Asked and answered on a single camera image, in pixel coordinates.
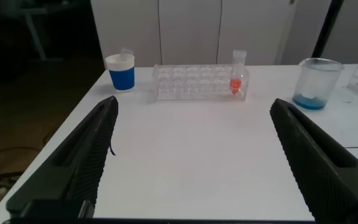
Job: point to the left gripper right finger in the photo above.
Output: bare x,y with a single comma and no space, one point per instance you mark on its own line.
322,174

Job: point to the blue white paper cup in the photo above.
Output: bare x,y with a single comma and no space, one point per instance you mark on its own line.
122,77

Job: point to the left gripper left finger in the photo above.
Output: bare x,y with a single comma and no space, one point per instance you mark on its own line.
73,161

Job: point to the white desk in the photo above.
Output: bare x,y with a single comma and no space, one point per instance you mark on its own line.
33,28

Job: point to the white partition panel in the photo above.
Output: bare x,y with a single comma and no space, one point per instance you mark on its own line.
306,31
188,28
250,25
356,28
126,28

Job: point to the test tube with red pigment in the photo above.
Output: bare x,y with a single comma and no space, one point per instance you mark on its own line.
235,84

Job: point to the clear glass beaker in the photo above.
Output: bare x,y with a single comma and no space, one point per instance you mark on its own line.
314,90

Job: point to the test tube with blue pigment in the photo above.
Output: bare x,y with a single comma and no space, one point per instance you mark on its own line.
126,53

